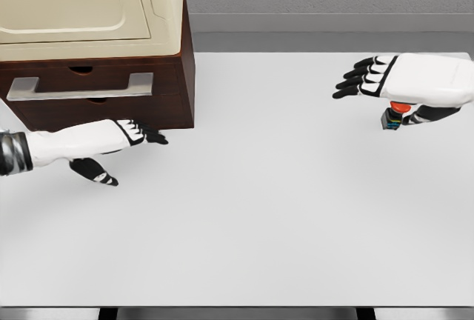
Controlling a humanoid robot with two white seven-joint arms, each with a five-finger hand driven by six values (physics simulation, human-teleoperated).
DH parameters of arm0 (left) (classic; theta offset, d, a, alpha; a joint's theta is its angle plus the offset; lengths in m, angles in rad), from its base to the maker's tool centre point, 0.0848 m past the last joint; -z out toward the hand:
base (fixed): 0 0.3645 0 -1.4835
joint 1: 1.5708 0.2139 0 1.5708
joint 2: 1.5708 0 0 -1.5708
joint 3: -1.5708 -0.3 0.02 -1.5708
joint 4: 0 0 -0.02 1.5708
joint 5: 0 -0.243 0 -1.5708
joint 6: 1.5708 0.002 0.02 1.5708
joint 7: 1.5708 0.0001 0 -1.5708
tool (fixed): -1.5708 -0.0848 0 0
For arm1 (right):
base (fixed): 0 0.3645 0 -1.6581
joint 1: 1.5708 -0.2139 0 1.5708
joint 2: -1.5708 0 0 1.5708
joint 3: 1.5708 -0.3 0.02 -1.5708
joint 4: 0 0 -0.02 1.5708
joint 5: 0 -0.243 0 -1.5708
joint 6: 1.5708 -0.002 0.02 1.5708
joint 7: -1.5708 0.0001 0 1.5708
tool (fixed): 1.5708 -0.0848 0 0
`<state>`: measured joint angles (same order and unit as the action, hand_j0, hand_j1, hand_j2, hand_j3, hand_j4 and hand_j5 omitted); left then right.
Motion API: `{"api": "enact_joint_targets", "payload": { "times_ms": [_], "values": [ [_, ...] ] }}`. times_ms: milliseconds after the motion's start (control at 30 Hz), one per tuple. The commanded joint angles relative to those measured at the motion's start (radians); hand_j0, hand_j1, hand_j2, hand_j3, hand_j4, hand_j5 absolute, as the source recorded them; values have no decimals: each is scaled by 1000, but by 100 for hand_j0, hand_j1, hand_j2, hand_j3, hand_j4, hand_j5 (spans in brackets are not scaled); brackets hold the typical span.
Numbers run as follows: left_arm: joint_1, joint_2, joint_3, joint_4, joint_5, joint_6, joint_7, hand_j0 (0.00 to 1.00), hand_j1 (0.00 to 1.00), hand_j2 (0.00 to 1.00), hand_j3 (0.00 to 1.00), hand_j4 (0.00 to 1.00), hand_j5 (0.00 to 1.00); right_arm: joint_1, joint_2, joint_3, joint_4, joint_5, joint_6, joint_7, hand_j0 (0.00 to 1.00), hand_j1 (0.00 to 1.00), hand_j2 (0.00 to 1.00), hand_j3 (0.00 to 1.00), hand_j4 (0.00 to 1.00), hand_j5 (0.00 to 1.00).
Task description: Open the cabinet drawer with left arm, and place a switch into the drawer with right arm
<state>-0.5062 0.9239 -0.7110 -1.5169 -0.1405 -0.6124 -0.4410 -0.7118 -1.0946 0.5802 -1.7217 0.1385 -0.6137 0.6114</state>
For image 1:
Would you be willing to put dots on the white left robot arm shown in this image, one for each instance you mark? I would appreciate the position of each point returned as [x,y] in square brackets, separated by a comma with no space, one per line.
[40,147]

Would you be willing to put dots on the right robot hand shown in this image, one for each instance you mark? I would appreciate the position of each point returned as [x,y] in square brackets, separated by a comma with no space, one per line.
[426,79]

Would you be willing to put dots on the black switch with red button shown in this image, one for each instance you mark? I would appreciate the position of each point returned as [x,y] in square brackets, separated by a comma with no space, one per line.
[391,118]

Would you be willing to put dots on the brown cabinet with cream top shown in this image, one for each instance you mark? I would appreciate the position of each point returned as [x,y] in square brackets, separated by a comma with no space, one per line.
[187,75]

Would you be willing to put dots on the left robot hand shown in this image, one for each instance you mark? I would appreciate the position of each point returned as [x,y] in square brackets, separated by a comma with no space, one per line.
[100,136]

